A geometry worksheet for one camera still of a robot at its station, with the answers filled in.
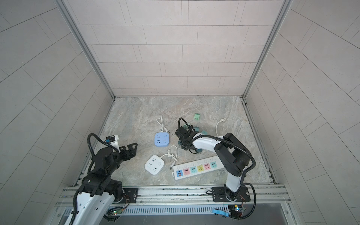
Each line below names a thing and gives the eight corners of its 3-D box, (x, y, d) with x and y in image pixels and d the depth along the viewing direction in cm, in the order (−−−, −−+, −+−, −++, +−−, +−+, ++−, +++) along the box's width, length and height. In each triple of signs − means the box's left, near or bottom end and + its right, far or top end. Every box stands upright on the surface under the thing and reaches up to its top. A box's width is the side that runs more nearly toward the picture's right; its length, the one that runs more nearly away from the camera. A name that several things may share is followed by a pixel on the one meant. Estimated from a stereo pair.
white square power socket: (144, 175, 80) (143, 173, 77) (147, 157, 86) (146, 155, 84) (163, 175, 80) (162, 173, 77) (165, 157, 86) (164, 155, 84)
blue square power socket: (153, 146, 90) (152, 145, 88) (155, 134, 96) (154, 132, 94) (169, 146, 90) (168, 145, 88) (170, 134, 96) (169, 132, 94)
